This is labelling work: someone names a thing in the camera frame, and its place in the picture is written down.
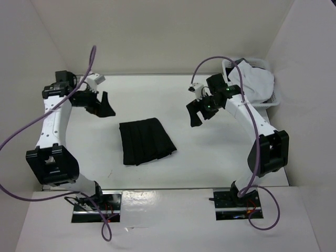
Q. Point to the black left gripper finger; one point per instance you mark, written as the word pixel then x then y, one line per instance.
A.
pixel 103 108
pixel 95 110

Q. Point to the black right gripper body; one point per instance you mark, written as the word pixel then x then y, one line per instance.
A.
pixel 208 106

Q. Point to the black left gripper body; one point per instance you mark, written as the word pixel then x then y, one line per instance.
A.
pixel 85 99

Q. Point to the black skirt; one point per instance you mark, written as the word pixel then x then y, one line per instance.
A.
pixel 144 141

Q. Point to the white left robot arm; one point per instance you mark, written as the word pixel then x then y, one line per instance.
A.
pixel 50 160

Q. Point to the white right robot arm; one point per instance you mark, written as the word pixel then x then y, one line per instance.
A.
pixel 270 148

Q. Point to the white skirt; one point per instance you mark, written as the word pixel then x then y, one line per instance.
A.
pixel 258 83

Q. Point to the white plastic basket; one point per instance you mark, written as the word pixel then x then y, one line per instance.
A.
pixel 274 99

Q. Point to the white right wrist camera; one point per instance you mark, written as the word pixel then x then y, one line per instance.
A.
pixel 199 90

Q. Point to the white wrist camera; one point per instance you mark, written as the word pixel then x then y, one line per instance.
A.
pixel 199 90
pixel 93 80

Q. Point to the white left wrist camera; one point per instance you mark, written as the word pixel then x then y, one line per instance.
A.
pixel 93 80

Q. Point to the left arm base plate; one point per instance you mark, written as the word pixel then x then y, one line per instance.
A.
pixel 85 212

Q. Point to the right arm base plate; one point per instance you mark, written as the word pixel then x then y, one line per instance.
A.
pixel 229 207

